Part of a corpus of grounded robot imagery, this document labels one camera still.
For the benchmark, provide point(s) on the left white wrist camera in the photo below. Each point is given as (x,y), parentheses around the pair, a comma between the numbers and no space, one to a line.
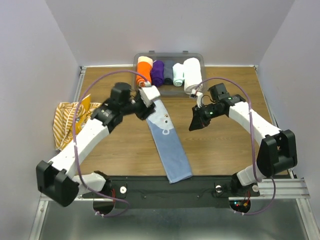
(149,95)

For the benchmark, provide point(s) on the mint rolled towel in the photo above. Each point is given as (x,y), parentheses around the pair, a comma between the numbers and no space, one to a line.
(178,74)

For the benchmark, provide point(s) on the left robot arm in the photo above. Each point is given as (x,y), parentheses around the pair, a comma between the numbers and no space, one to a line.
(59,178)

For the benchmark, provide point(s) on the white rolled towel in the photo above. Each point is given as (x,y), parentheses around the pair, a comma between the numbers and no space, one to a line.
(192,74)

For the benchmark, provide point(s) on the purple rolled towel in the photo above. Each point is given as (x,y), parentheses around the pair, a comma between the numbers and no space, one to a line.
(157,73)

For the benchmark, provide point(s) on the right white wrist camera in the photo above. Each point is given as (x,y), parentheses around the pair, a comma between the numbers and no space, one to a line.
(198,96)

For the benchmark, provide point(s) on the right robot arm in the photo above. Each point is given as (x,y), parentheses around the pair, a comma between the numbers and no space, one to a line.
(277,148)

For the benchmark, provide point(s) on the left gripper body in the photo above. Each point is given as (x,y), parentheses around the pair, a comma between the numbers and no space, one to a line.
(138,107)

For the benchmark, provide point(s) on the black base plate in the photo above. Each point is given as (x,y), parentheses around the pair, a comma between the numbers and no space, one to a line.
(155,192)

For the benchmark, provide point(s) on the dark grey rolled towel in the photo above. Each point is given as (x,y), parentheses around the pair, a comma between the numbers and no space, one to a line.
(168,72)

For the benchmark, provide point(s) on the aluminium frame rail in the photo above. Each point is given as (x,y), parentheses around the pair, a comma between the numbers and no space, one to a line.
(100,215)

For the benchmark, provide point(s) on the light blue towel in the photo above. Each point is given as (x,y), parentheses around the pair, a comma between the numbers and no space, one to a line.
(169,147)

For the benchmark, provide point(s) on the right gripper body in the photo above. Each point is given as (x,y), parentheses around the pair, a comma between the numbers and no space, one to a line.
(212,111)

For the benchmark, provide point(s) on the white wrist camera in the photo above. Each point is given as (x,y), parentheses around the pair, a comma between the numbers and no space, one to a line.
(149,95)
(198,96)

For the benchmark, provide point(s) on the orange rolled towel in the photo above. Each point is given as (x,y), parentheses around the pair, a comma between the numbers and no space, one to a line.
(144,67)

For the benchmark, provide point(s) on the yellow striped towel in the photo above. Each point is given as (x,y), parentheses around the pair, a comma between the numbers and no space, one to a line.
(63,120)

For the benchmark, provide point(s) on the clear plastic bin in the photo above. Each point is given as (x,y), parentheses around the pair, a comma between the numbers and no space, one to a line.
(176,57)

